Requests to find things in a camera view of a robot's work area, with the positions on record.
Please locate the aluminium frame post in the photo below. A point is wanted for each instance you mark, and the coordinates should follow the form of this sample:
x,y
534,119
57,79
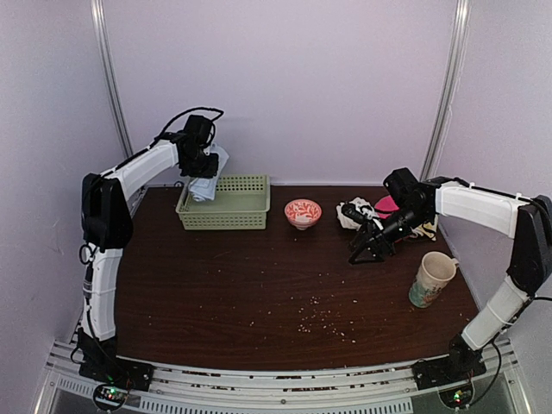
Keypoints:
x,y
101,31
452,73

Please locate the yellow patterned cloth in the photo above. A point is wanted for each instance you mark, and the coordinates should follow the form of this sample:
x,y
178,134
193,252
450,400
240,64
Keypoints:
x,y
427,230

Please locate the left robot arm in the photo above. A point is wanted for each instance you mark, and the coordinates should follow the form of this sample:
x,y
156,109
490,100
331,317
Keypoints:
x,y
108,227

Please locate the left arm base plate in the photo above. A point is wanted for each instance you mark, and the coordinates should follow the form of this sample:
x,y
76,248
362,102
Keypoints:
x,y
125,374

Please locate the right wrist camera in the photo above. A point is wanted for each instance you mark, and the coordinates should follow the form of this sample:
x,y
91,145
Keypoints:
x,y
353,216

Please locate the green plastic basket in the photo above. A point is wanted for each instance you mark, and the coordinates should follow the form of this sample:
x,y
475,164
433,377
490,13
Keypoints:
x,y
241,203

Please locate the red patterned white bowl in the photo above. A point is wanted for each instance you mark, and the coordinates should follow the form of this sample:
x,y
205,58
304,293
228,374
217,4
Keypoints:
x,y
303,213

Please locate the pink towel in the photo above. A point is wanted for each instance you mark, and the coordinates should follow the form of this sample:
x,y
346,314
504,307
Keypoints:
x,y
386,205

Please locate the left aluminium frame post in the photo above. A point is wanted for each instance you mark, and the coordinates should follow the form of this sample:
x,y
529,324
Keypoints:
x,y
101,31

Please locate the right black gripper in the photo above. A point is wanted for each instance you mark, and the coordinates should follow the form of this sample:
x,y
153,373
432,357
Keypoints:
x,y
376,235

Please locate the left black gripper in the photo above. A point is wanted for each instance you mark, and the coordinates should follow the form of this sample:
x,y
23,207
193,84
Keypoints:
x,y
208,173

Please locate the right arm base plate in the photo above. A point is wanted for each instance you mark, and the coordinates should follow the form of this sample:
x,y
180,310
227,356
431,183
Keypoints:
x,y
440,372

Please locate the front aluminium rail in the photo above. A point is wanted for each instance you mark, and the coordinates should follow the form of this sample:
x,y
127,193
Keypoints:
x,y
388,388

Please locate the light blue towel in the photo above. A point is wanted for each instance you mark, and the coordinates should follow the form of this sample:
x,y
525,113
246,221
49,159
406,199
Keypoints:
x,y
202,189

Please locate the cream floral mug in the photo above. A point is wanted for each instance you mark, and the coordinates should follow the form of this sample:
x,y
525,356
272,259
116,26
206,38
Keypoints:
x,y
435,271

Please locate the white towel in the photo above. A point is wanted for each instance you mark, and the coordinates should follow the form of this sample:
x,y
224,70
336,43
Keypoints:
x,y
357,200

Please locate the right aluminium frame post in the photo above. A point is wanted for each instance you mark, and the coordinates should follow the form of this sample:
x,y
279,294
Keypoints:
x,y
452,73

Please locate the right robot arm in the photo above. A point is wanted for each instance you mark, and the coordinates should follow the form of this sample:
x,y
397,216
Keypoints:
x,y
516,226

